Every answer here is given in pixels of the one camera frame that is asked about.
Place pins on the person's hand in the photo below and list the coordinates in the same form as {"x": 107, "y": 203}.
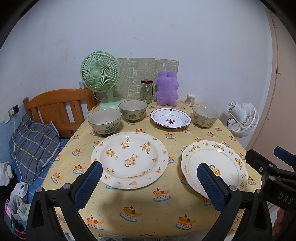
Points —
{"x": 277, "y": 226}

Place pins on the grey plaid pillow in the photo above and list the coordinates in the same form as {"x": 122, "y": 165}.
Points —
{"x": 32, "y": 146}

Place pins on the cotton swab container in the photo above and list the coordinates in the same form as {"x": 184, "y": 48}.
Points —
{"x": 190, "y": 100}

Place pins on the white floor fan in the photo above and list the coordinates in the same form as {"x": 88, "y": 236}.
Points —
{"x": 243, "y": 118}

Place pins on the wooden bed headboard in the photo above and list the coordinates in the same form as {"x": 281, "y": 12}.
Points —
{"x": 62, "y": 107}

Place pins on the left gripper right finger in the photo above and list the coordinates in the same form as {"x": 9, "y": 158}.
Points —
{"x": 255, "y": 224}

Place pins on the beige door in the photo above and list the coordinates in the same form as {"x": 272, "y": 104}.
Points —
{"x": 276, "y": 126}

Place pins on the green desk fan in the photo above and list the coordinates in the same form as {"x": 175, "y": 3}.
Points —
{"x": 100, "y": 73}

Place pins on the wall power outlet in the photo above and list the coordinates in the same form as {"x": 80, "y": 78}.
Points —
{"x": 13, "y": 111}

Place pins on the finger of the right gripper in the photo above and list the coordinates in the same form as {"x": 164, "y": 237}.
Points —
{"x": 284, "y": 155}
{"x": 254, "y": 159}

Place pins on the purple plush toy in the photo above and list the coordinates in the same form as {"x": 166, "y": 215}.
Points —
{"x": 167, "y": 86}

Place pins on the red-rimmed white plate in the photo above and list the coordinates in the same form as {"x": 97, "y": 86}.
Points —
{"x": 170, "y": 118}

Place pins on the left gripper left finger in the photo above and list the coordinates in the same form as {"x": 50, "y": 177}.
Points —
{"x": 43, "y": 223}

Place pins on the blue checked bedsheet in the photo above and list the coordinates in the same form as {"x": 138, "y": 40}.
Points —
{"x": 39, "y": 180}

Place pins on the pile of clothes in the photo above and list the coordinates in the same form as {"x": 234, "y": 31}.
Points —
{"x": 15, "y": 211}

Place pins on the green patterned wall mat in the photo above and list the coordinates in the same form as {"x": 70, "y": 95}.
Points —
{"x": 133, "y": 70}

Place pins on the white crumpled cloth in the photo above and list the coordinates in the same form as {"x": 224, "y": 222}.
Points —
{"x": 5, "y": 174}

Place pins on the glass jar black lid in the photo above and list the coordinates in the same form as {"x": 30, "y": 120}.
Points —
{"x": 146, "y": 90}

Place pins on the scalloped orange-flower plate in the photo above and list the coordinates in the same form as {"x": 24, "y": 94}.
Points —
{"x": 222, "y": 160}

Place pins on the large orange-flower plate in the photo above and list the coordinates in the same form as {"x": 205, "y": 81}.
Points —
{"x": 131, "y": 160}

